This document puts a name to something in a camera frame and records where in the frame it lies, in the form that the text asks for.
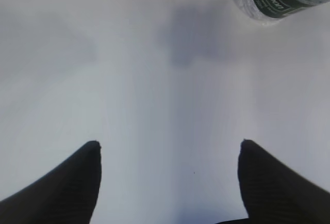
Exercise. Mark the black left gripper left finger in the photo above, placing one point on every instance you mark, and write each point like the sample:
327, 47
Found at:
67, 194

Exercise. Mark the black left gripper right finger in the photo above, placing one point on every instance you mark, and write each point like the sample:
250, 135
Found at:
273, 193

